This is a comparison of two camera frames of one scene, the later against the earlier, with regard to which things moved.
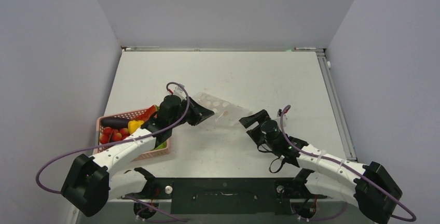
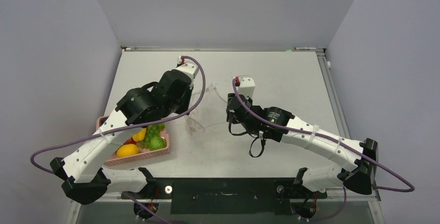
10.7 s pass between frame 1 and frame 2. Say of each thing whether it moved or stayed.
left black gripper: moved
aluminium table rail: stayed
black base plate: stayed
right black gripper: moved
